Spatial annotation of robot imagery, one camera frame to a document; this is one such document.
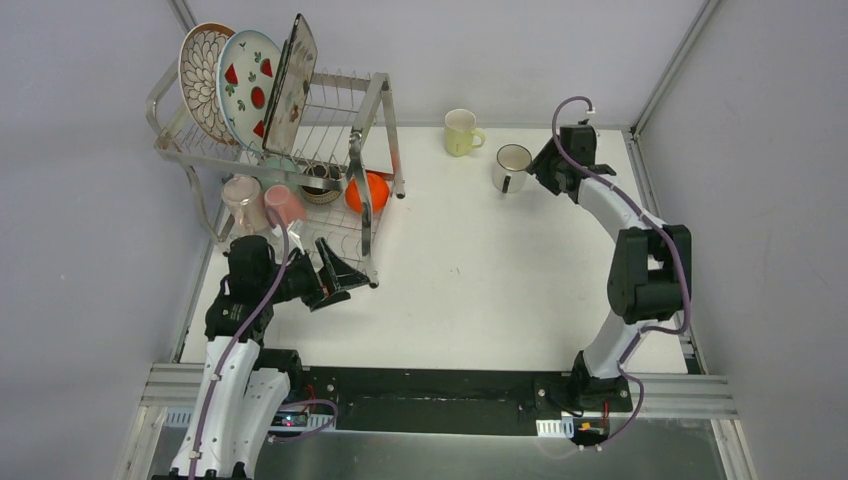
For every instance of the yellow mug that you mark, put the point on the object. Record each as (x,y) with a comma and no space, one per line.
(460,133)

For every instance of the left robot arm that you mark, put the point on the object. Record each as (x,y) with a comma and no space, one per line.
(244,384)

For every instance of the floral petal brown-rim plate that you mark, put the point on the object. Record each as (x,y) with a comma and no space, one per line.
(197,75)

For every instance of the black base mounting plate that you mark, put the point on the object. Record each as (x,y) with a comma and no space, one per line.
(465,402)

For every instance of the brown patterned small bowl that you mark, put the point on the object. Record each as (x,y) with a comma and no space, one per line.
(321,196)

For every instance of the pink iridescent mug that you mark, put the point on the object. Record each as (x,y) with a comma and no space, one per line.
(243,197)

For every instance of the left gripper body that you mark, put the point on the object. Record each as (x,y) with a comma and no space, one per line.
(319,277)

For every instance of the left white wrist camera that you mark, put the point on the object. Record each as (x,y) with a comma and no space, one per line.
(296,236)

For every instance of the orange plastic bowl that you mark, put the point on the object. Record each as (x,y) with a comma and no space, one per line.
(379,191)

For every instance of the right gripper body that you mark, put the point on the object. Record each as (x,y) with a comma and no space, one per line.
(555,163)

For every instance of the square flower pattern plate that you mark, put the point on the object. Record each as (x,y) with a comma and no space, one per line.
(290,88)

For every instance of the pink cup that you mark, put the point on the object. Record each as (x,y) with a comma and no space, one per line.
(286,203)

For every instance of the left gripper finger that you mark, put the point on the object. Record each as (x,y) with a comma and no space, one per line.
(335,274)
(328,300)

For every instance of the watermelon pattern round plate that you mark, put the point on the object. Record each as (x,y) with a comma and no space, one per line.
(245,73)

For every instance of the mint green bowl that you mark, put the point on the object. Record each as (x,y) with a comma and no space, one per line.
(277,163)

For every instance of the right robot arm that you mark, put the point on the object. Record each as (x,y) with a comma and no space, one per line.
(649,275)

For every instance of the stainless steel dish rack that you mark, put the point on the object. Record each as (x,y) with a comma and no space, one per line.
(349,131)

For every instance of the white mug dark rim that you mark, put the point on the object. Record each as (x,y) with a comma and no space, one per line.
(509,173)

